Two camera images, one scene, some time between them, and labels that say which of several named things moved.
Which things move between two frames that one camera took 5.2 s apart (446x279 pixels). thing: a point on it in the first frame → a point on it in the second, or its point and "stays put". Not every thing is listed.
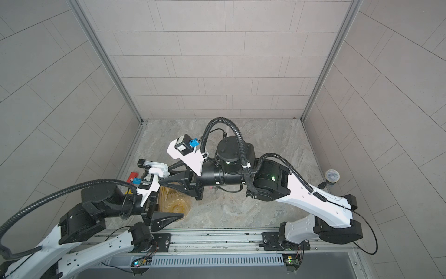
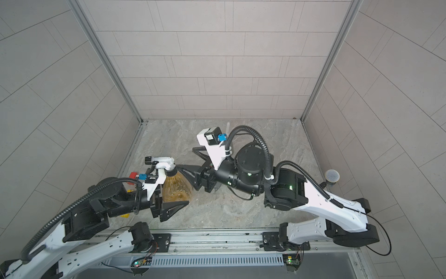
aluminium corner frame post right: [351, 14] stays put
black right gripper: [195, 182] → [204, 177]
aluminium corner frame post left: [80, 14] stays put
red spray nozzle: [132, 175] stays put
